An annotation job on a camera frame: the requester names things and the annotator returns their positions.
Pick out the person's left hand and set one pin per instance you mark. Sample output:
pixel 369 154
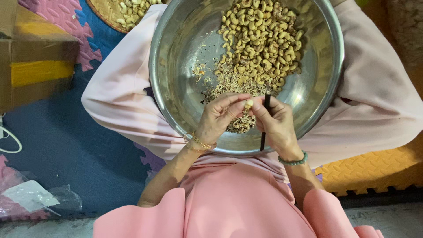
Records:
pixel 214 119

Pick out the person's right hand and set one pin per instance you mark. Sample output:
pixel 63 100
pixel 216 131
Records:
pixel 277 127

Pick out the cashew nut being peeled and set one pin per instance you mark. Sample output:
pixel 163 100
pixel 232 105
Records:
pixel 249 104

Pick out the gold bangles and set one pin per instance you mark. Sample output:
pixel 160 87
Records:
pixel 198 143

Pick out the heap of cashew skin scraps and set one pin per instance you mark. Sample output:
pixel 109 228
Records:
pixel 228 89

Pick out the large steel bowl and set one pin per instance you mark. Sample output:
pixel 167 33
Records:
pixel 185 82

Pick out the person's pink clothing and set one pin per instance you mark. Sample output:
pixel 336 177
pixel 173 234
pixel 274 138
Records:
pixel 231 198

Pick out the heap of unpeeled cashew nuts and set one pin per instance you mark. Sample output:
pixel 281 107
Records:
pixel 261 43

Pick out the orange foam mat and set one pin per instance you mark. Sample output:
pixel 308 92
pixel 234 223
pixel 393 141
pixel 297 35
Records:
pixel 370 172

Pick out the pile of peeled cashew nuts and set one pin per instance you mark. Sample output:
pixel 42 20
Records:
pixel 132 11

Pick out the colourful foam puzzle mat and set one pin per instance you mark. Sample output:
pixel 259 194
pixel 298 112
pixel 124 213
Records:
pixel 66 115

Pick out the woven bamboo tray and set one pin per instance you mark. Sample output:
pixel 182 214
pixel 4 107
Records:
pixel 107 15

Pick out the cardboard box with yellow tape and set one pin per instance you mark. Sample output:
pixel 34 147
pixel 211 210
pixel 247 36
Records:
pixel 33 56

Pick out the clear plastic bag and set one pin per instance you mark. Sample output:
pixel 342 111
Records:
pixel 31 198

